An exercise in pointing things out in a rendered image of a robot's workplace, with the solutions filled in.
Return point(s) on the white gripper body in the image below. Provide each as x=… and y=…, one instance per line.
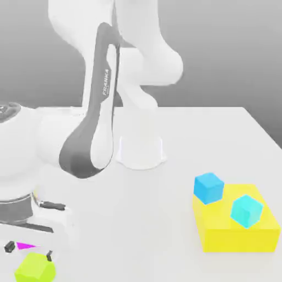
x=33, y=235

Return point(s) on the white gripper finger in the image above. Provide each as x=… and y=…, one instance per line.
x=49, y=256
x=9, y=246

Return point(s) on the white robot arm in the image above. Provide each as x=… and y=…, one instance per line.
x=72, y=152

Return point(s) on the small lime cube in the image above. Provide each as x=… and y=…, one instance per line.
x=33, y=268

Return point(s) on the small blue cube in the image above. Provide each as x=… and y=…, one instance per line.
x=208, y=188

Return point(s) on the small cyan cube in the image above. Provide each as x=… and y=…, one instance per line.
x=246, y=211

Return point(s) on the large yellow box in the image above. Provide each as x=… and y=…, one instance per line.
x=240, y=239

